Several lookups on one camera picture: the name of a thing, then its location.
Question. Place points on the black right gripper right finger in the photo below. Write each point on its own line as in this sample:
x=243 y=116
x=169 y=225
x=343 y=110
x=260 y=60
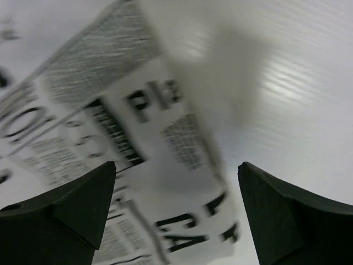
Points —
x=291 y=225

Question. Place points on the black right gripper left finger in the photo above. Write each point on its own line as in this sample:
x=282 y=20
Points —
x=62 y=226

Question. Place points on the newspaper print cloth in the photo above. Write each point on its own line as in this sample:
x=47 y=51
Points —
x=84 y=83

